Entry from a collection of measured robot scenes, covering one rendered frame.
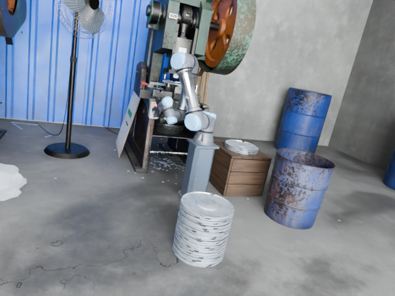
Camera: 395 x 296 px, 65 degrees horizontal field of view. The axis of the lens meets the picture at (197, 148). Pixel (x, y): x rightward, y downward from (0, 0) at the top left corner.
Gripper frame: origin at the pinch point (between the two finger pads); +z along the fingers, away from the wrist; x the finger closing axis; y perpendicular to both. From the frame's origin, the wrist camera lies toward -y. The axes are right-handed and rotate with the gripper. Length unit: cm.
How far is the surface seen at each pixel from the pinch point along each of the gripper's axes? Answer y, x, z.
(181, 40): -66, 22, -6
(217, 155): 33, 55, -1
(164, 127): 3.6, 17.1, 27.7
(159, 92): -23.0, 7.3, 11.5
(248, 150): 31, 72, -22
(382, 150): -1, 354, 60
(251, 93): -89, 180, 123
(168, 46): -58, 10, -7
